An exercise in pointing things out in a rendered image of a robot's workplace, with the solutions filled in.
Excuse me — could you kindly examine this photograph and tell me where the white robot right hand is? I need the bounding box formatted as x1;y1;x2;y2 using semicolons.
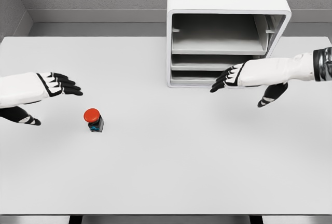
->
209;57;293;108

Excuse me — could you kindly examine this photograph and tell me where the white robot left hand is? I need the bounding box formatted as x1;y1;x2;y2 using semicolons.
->
0;72;84;127

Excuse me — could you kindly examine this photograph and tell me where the red button load switch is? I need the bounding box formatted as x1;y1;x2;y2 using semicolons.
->
83;108;105;133

